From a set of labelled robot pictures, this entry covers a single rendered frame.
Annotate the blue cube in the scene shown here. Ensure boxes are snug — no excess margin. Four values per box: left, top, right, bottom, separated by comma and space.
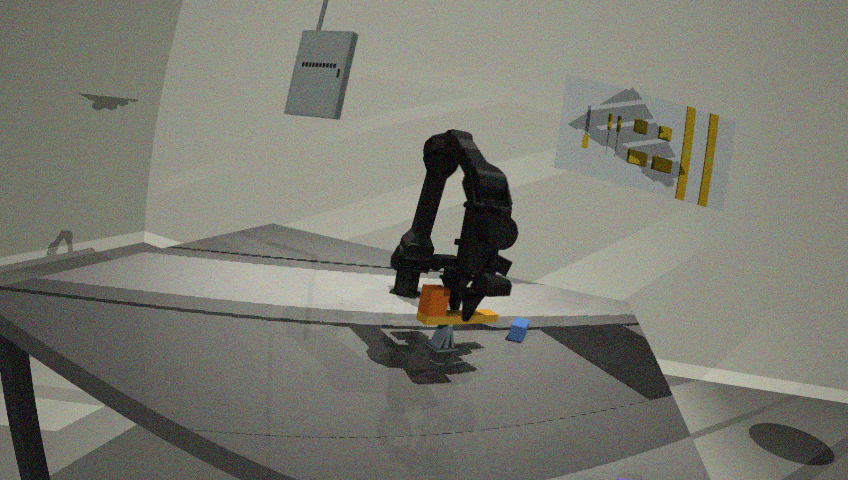
508, 317, 530, 342

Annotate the orange-brown bar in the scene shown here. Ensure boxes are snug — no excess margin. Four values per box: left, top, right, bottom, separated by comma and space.
416, 285, 499, 325

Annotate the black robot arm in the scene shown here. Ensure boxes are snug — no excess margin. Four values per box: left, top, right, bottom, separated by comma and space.
389, 129, 519, 299

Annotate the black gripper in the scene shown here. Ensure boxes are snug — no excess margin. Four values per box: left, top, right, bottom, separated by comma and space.
428, 234, 512, 322

